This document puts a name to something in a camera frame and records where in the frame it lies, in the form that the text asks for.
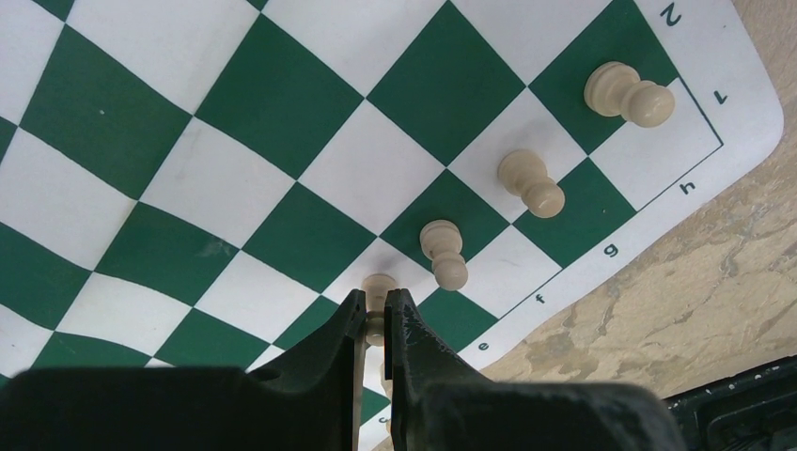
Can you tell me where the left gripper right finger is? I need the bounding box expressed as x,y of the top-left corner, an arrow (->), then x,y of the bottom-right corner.
385,288 -> 685,450

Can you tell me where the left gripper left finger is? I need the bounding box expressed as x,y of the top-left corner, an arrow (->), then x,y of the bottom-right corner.
1,289 -> 366,450

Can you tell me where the green white chess board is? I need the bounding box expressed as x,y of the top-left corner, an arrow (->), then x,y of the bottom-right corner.
0,0 -> 786,451

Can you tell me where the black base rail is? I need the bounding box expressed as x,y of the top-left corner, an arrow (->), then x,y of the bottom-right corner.
664,355 -> 796,450

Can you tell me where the white pawn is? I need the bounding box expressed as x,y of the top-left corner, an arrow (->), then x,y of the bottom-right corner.
584,61 -> 676,128
497,149 -> 566,219
419,220 -> 468,291
361,273 -> 397,347

